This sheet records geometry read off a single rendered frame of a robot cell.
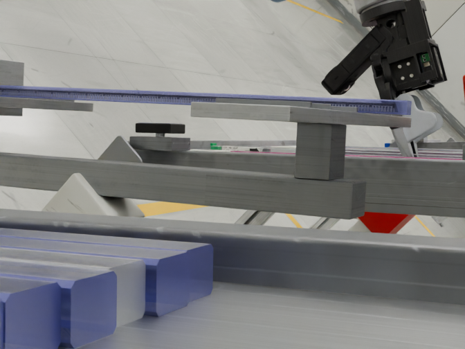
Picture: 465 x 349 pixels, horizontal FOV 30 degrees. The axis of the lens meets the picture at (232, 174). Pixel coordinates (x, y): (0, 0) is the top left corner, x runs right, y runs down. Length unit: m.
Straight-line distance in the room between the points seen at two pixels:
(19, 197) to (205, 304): 2.21
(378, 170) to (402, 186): 0.03
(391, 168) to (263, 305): 0.81
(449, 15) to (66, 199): 9.32
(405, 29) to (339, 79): 0.11
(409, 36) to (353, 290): 1.00
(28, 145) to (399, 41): 1.63
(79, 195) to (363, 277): 0.61
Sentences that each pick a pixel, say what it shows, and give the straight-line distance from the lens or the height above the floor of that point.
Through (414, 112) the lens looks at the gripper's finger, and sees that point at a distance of 1.17.
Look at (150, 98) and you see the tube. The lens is 0.78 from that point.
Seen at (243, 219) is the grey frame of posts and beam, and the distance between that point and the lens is 1.82.
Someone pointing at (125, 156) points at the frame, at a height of 0.75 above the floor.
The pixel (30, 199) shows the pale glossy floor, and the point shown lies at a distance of 2.41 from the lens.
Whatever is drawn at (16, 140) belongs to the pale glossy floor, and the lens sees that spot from 2.61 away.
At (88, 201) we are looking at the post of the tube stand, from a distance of 0.78.
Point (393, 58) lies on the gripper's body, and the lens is 1.17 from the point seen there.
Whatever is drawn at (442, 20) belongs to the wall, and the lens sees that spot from 10.03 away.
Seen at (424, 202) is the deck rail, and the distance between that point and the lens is 0.98.
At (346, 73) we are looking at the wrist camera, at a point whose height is 0.97.
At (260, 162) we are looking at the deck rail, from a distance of 1.04.
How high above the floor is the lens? 1.16
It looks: 19 degrees down
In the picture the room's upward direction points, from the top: 43 degrees clockwise
